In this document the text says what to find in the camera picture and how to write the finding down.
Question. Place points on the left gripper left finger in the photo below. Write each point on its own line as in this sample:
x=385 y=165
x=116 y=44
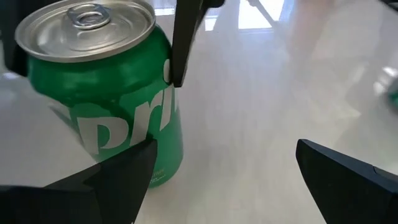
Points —
x=77 y=202

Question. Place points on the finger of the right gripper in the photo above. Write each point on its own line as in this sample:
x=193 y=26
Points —
x=185 y=40
x=11 y=37

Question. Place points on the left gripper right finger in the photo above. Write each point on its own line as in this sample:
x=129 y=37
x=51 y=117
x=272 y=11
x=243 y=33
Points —
x=357 y=193

